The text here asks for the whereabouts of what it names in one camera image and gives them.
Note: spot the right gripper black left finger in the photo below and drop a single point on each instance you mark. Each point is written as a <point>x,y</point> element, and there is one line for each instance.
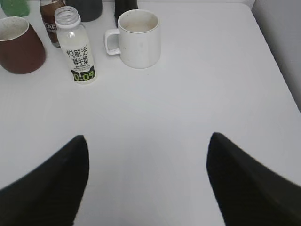
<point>51,194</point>

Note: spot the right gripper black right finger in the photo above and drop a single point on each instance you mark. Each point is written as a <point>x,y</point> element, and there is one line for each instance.
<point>247,192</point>

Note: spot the white milk bottle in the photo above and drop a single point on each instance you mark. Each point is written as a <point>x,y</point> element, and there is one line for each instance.
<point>74,42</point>

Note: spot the red ceramic mug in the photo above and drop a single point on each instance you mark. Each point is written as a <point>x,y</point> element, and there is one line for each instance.
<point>21,50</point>

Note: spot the brown coffee drink bottle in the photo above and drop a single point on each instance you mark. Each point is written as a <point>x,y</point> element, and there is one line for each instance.
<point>47,11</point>

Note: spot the white ceramic mug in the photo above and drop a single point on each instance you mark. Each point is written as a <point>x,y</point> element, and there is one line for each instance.
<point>137,39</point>

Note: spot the dark grey mug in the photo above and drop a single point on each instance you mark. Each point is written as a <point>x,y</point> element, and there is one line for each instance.
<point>89,10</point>

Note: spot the green soda bottle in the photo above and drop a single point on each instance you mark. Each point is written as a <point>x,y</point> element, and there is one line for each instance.
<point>15,7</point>

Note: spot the cola bottle yellow cap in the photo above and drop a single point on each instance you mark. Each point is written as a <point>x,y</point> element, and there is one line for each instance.
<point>122,6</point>

